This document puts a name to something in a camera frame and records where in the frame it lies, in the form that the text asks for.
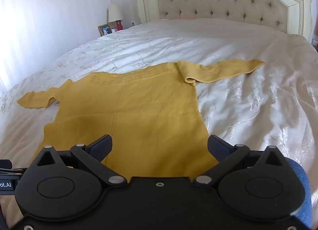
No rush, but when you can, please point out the white table lamp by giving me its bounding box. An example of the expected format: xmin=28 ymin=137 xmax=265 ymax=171
xmin=108 ymin=4 xmax=124 ymax=22

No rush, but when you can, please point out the white sheer curtain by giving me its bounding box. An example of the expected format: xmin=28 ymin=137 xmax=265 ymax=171
xmin=0 ymin=0 xmax=111 ymax=94

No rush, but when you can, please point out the white floral bedspread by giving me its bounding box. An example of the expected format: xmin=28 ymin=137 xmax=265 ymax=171
xmin=0 ymin=18 xmax=318 ymax=178

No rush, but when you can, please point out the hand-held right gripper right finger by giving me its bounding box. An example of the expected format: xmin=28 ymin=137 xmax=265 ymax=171
xmin=193 ymin=134 xmax=290 ymax=186

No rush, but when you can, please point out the wooden picture frame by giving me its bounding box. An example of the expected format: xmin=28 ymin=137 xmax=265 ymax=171
xmin=98 ymin=23 xmax=112 ymax=37

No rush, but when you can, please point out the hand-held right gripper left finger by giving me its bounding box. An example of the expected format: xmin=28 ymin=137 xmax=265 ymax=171
xmin=30 ymin=134 xmax=126 ymax=188

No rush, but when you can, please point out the yellow towel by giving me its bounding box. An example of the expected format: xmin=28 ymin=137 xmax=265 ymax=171
xmin=17 ymin=59 xmax=266 ymax=178

